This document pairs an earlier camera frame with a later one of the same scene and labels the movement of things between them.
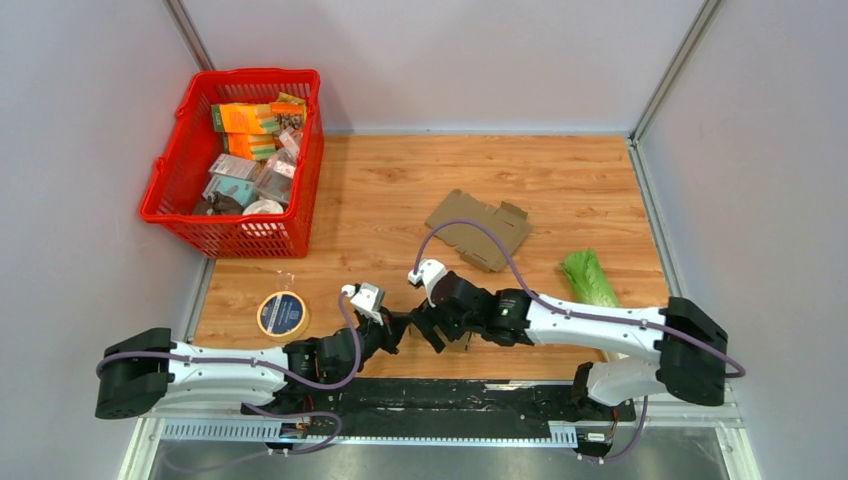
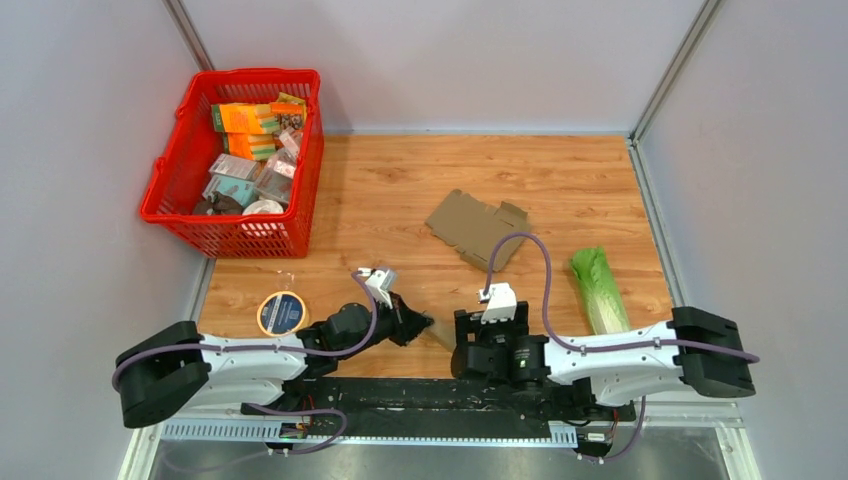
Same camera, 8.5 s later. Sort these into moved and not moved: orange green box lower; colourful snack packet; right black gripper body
Moved: right black gripper body
Not moved: orange green box lower; colourful snack packet
